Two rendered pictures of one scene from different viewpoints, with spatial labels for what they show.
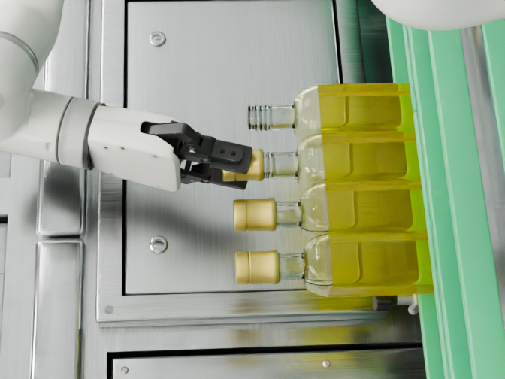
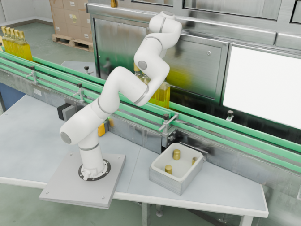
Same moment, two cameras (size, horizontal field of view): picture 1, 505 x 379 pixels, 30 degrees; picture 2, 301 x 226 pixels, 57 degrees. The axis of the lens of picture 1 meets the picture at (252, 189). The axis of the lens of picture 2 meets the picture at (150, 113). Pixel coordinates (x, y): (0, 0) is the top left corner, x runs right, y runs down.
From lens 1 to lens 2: 128 cm
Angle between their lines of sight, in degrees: 61
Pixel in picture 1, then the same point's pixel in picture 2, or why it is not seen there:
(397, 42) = (183, 108)
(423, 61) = (161, 111)
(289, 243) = not seen: hidden behind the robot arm
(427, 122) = (150, 106)
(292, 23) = (208, 87)
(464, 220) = (122, 105)
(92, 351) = (145, 24)
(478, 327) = not seen: hidden behind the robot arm
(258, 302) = not seen: hidden behind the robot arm
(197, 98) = (192, 59)
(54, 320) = (148, 18)
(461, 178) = (127, 108)
